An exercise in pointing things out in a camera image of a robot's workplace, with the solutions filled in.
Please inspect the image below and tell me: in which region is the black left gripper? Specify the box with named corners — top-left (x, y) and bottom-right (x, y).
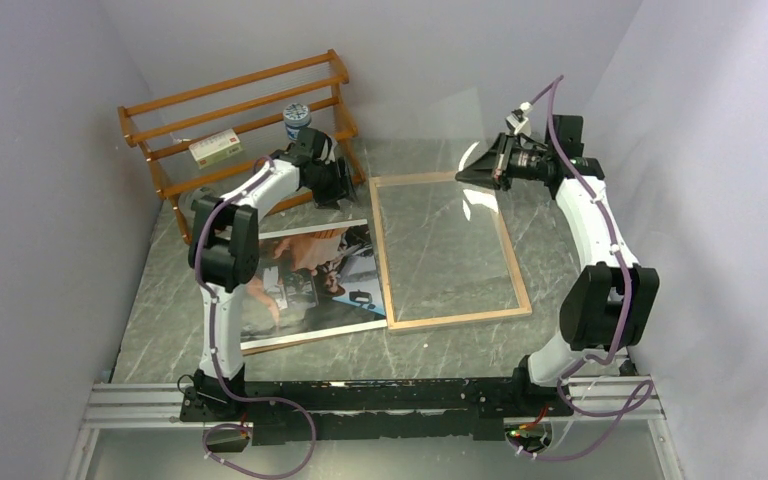
top-left (306, 157), bottom-right (358, 211)

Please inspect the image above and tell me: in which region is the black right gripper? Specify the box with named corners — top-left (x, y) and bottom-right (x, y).
top-left (455, 131), bottom-right (551, 192)

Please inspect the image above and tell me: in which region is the clear acrylic sheet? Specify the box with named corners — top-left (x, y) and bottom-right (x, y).
top-left (375, 139), bottom-right (523, 325)

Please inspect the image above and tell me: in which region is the large printed photo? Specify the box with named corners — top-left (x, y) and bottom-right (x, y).
top-left (239, 219), bottom-right (387, 342)

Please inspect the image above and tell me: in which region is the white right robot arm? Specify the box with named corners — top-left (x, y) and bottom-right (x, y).
top-left (455, 112), bottom-right (660, 415)

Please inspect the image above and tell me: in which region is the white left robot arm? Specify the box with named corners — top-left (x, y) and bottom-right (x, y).
top-left (188, 127), bottom-right (355, 420)

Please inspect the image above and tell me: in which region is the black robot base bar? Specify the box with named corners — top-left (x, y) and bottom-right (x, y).
top-left (179, 368), bottom-right (572, 446)

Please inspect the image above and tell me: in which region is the white blue jar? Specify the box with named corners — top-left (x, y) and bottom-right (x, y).
top-left (282, 103), bottom-right (312, 142)

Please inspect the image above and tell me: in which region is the orange wooden shelf rack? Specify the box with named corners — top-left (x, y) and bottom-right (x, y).
top-left (117, 49), bottom-right (367, 242)

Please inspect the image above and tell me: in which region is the white green box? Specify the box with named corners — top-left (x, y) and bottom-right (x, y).
top-left (188, 129), bottom-right (243, 169)

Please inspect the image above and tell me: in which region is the clear tape roll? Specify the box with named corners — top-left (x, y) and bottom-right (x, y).
top-left (179, 186), bottom-right (216, 210)

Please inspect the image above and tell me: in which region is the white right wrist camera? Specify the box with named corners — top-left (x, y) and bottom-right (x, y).
top-left (505, 102), bottom-right (533, 136)

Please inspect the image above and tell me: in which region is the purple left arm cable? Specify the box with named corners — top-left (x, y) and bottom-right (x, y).
top-left (193, 156), bottom-right (319, 480)

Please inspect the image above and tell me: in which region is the wooden frame backing board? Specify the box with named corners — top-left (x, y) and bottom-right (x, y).
top-left (240, 332), bottom-right (325, 355)

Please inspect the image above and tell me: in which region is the aluminium rail frame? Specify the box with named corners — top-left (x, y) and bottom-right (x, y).
top-left (59, 139), bottom-right (687, 480)

